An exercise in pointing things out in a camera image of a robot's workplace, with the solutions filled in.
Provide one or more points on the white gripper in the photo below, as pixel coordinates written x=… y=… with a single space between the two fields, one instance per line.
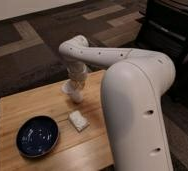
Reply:
x=78 y=76

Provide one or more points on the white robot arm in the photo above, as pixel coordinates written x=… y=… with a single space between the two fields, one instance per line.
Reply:
x=131 y=90

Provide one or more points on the dark blue ceramic bowl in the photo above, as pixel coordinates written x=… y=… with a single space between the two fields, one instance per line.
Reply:
x=37 y=136

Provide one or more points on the wooden table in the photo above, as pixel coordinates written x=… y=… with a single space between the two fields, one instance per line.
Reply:
x=87 y=150

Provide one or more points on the black cabinet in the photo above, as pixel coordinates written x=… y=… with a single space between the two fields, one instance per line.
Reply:
x=165 y=27

